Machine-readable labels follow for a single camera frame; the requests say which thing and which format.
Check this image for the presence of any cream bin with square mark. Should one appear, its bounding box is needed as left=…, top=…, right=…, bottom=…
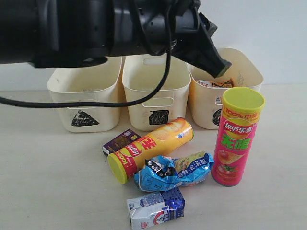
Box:
left=122, top=55, right=191, bottom=131

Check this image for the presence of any yellow Lay's chip can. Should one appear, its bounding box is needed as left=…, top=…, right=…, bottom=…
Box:
left=107, top=117, right=194, bottom=184

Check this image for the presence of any pink Lay's chip can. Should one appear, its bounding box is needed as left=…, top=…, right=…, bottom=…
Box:
left=211, top=87, right=265, bottom=187

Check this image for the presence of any purple chocolate box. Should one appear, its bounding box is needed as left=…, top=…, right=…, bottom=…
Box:
left=102, top=129, right=141, bottom=156

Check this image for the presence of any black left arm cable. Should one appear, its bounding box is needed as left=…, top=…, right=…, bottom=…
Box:
left=0, top=0, right=179, bottom=109

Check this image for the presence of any cream bin with circle mark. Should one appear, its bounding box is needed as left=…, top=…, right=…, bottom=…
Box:
left=187, top=47, right=264, bottom=129

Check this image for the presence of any blue white milk carton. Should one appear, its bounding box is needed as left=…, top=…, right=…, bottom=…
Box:
left=126, top=187, right=185, bottom=230

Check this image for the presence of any cream bin with triangle mark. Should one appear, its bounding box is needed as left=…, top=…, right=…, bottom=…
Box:
left=47, top=56, right=123, bottom=133

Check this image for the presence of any blue instant noodle bag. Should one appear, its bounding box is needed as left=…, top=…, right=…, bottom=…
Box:
left=134, top=151, right=214, bottom=192

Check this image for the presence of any orange white snack bag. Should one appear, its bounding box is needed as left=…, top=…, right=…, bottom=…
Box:
left=196, top=79, right=234, bottom=89

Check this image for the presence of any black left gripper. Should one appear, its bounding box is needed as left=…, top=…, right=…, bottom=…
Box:
left=134, top=0, right=232, bottom=78

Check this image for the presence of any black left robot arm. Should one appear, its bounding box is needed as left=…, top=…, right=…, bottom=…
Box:
left=0, top=0, right=231, bottom=78

